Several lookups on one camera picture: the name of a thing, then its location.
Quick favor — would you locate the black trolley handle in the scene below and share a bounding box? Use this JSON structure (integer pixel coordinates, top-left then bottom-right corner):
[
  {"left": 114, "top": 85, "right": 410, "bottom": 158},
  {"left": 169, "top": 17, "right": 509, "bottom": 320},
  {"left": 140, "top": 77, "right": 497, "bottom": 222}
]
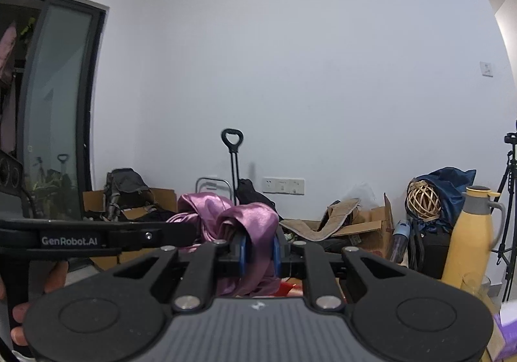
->
[{"left": 221, "top": 129, "right": 245, "bottom": 201}]

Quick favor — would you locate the sliding glass door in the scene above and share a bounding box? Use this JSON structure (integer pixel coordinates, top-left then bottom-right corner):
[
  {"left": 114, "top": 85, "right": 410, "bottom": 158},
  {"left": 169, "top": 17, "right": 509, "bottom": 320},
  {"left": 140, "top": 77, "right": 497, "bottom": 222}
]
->
[{"left": 0, "top": 0, "right": 110, "bottom": 222}]

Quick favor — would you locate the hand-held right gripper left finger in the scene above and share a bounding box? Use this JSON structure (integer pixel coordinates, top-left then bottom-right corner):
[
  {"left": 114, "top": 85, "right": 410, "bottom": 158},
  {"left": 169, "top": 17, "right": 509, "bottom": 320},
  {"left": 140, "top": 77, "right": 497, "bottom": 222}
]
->
[{"left": 113, "top": 233, "right": 247, "bottom": 313}]

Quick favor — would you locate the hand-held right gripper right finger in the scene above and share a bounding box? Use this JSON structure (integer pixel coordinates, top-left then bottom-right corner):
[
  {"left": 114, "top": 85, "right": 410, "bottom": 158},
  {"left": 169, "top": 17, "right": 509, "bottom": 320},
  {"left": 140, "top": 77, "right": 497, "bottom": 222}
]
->
[{"left": 271, "top": 233, "right": 406, "bottom": 313}]

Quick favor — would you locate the black tripod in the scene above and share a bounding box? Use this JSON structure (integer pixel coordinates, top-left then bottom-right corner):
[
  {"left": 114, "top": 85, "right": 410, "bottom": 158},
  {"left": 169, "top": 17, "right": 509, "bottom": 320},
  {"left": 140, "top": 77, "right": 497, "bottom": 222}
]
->
[{"left": 491, "top": 120, "right": 517, "bottom": 302}]

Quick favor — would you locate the red cardboard box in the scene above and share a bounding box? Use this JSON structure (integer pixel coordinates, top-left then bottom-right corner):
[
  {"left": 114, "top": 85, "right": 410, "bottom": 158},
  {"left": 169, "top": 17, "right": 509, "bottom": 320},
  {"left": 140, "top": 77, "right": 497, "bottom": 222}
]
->
[{"left": 279, "top": 280, "right": 304, "bottom": 299}]

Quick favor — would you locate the light blue bottle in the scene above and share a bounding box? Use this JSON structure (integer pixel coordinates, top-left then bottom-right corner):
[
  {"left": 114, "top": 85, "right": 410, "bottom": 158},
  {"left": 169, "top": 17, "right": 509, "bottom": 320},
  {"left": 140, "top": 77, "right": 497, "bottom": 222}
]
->
[{"left": 391, "top": 220, "right": 413, "bottom": 264}]

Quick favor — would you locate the person's left hand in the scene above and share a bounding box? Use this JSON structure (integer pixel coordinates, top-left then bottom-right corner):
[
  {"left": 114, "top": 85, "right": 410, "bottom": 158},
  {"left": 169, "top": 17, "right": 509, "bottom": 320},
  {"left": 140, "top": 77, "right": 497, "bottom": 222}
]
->
[{"left": 0, "top": 260, "right": 70, "bottom": 348}]

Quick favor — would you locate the black trolley bag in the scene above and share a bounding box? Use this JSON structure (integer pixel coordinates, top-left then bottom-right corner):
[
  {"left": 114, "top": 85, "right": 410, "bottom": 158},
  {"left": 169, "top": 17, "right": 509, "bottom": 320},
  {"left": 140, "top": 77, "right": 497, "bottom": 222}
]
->
[{"left": 236, "top": 180, "right": 279, "bottom": 221}]

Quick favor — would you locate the grey backpack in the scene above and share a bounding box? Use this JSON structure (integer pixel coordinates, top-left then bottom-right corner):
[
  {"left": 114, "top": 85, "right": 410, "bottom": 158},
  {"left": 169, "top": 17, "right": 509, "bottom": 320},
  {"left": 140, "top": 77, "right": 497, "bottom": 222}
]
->
[{"left": 104, "top": 168, "right": 156, "bottom": 221}]

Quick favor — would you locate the black case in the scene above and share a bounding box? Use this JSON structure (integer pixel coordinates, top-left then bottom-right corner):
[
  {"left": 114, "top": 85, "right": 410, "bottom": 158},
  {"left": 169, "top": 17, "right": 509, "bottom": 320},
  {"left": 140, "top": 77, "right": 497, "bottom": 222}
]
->
[{"left": 408, "top": 225, "right": 451, "bottom": 280}]

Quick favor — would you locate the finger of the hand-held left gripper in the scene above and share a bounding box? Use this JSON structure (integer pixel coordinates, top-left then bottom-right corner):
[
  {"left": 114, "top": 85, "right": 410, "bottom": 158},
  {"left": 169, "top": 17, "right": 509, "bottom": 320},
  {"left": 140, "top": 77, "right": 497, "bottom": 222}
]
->
[{"left": 106, "top": 222, "right": 199, "bottom": 250}]

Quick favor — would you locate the dark blue cloth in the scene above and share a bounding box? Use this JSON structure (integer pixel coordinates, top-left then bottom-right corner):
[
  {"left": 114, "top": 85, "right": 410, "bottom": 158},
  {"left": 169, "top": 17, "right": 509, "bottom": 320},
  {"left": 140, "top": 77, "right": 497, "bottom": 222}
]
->
[{"left": 412, "top": 167, "right": 477, "bottom": 233}]

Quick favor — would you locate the white wall outlet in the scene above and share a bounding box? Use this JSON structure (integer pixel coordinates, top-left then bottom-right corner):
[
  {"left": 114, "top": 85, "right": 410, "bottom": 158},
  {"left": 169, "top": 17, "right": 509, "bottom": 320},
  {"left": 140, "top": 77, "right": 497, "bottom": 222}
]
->
[{"left": 262, "top": 177, "right": 305, "bottom": 195}]

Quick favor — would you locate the yellow thermos jug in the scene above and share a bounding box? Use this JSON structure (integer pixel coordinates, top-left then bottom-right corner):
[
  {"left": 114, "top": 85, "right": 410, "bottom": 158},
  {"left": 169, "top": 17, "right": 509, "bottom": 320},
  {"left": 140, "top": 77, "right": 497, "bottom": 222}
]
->
[{"left": 440, "top": 185, "right": 505, "bottom": 290}]

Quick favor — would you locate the white metal folding frame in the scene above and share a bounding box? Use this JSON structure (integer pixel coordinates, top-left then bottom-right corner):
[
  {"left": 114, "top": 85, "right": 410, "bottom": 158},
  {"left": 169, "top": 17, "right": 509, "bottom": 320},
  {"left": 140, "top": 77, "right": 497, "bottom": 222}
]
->
[{"left": 196, "top": 176, "right": 233, "bottom": 205}]

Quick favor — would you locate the clear glass cup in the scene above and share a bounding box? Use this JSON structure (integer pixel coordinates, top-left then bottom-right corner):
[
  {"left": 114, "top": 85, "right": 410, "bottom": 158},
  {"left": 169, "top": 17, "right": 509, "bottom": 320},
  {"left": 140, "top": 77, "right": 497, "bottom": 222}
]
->
[{"left": 460, "top": 273, "right": 491, "bottom": 306}]

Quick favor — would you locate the open cardboard box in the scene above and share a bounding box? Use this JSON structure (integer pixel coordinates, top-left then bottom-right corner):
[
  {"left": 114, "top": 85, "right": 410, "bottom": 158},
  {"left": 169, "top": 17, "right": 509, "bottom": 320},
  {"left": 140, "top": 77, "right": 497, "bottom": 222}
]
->
[{"left": 283, "top": 192, "right": 394, "bottom": 262}]

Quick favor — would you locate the clear plastic bag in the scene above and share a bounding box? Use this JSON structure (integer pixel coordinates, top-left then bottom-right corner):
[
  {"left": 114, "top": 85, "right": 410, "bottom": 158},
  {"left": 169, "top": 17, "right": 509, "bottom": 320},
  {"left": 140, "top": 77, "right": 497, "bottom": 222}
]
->
[{"left": 339, "top": 182, "right": 384, "bottom": 210}]

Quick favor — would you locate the cardboard box with dark clothes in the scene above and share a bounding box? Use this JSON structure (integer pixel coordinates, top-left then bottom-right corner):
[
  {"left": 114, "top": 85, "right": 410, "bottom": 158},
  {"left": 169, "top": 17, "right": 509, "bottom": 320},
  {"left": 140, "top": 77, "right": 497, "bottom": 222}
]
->
[{"left": 83, "top": 188, "right": 178, "bottom": 272}]

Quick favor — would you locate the purple tissue pack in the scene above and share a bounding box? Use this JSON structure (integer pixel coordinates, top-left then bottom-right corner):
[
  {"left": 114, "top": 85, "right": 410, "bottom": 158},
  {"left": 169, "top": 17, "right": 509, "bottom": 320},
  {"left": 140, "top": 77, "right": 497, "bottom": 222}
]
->
[{"left": 491, "top": 301, "right": 517, "bottom": 362}]

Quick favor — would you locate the hanging pink garment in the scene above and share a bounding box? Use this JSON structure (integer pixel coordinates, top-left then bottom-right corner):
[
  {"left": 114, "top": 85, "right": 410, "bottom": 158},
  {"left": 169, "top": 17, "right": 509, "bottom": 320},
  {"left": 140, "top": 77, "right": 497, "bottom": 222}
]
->
[{"left": 0, "top": 21, "right": 19, "bottom": 89}]

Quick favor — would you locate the pink satin cloth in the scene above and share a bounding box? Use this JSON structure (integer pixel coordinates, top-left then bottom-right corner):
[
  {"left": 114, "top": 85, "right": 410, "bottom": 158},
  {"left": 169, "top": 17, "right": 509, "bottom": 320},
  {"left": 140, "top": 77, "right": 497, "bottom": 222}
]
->
[{"left": 165, "top": 192, "right": 281, "bottom": 298}]

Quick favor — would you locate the rattan ball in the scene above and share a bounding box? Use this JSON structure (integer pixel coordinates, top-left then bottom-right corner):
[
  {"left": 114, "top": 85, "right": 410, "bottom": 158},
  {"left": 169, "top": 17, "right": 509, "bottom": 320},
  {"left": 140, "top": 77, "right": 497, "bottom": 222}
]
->
[{"left": 406, "top": 180, "right": 441, "bottom": 221}]

